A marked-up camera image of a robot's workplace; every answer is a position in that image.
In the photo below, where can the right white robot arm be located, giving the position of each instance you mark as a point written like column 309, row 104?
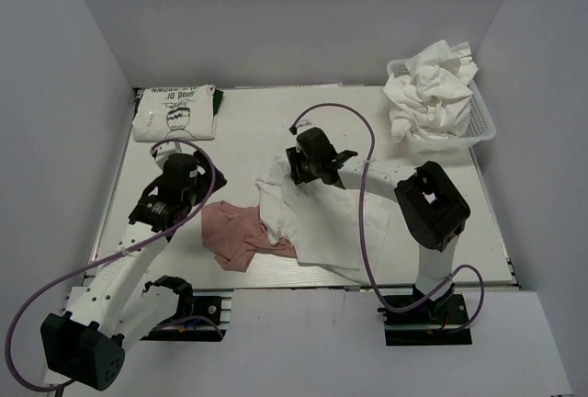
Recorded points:
column 432, row 208

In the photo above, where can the crumpled white shirts pile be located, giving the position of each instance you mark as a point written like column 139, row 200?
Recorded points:
column 431, row 101

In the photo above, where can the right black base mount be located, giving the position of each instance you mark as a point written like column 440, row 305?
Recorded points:
column 420, row 328

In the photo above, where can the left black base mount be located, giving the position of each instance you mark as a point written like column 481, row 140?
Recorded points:
column 206, row 321

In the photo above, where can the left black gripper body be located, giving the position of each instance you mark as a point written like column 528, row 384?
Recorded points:
column 208, row 175

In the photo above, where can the pink t shirt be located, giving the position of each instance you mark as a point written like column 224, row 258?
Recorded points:
column 236, row 234

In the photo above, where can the folded dark green t shirt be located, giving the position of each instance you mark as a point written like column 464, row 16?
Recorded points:
column 218, row 96

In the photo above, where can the white plastic basket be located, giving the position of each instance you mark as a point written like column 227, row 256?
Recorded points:
column 480, row 128

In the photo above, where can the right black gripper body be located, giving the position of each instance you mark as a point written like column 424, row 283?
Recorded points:
column 297, row 165

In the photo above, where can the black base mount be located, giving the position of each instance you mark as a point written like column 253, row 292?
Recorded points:
column 206, row 321
column 420, row 328

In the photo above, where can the folded white printed t shirt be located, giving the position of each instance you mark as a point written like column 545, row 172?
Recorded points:
column 175, row 113

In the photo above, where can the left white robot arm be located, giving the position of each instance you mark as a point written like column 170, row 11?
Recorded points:
column 89, row 341

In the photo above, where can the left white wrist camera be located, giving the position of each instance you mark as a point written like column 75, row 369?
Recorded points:
column 161, row 153

